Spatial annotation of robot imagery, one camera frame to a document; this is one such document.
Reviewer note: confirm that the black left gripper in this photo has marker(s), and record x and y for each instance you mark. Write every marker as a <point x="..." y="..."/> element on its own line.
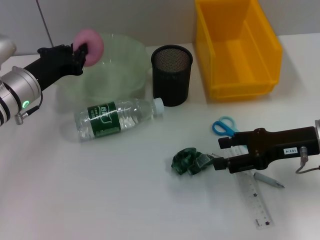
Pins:
<point x="55" y="62"/>

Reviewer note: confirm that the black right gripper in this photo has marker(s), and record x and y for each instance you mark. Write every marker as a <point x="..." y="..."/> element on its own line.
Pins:
<point x="277" y="145"/>

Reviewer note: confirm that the pink peach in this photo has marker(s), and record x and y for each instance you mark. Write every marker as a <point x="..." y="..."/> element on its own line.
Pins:
<point x="93" y="47"/>

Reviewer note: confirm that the green plastic wrapper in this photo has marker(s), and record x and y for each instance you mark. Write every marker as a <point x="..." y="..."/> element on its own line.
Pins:
<point x="185" y="160"/>

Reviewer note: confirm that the clear green-label water bottle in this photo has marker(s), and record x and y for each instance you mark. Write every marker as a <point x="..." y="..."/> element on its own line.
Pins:
<point x="105" y="118"/>

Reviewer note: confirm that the blue scissors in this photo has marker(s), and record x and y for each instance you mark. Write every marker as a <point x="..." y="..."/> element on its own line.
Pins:
<point x="214" y="127"/>

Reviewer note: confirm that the translucent green fruit bowl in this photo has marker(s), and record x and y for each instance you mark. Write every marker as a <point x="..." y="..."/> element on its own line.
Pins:
<point x="117" y="70"/>

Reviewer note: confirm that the grey pen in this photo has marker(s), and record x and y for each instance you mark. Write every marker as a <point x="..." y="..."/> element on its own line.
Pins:
<point x="267" y="179"/>

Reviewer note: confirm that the transparent plastic ruler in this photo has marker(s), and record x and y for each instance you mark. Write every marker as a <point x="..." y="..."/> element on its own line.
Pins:
<point x="257" y="200"/>

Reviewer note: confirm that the black mesh pen holder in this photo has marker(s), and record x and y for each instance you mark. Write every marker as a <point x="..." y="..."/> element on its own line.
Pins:
<point x="172" y="85"/>

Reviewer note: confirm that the yellow plastic bin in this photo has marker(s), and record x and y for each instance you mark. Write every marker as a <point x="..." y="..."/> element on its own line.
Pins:
<point x="237" y="91"/>

